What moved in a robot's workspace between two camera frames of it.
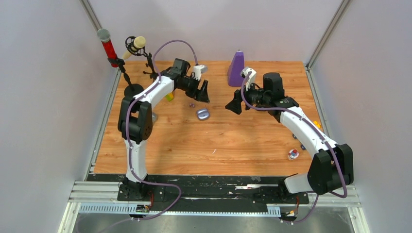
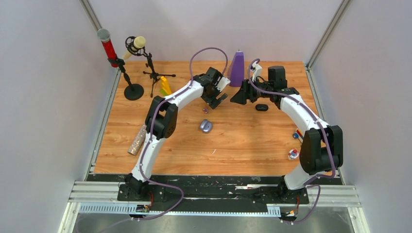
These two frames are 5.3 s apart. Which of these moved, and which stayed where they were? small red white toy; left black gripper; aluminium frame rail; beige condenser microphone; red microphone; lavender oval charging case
Moved: lavender oval charging case; left black gripper
Stayed: beige condenser microphone; red microphone; aluminium frame rail; small red white toy
